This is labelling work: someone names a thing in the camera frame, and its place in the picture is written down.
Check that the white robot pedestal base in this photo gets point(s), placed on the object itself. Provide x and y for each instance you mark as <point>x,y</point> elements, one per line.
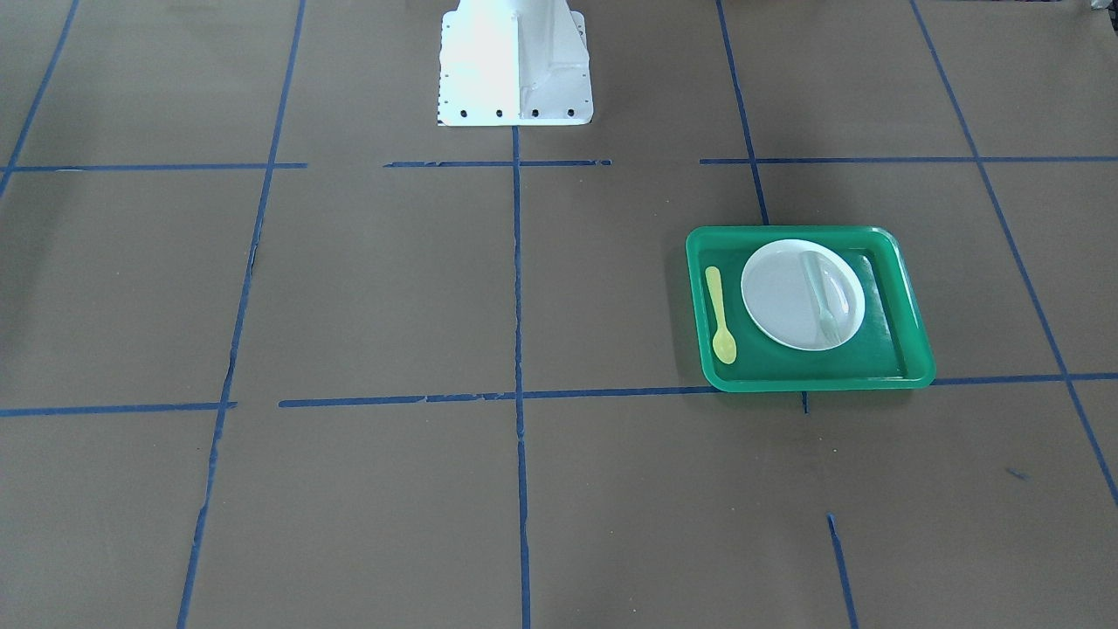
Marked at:
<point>506,63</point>

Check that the green plastic tray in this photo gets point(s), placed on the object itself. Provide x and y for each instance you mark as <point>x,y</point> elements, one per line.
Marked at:
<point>891,351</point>

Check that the white round plate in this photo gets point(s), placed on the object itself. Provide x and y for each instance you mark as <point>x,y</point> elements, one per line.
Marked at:
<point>776,295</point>

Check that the yellow plastic spoon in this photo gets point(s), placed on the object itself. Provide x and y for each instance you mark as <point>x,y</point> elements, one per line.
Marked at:
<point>723,342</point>

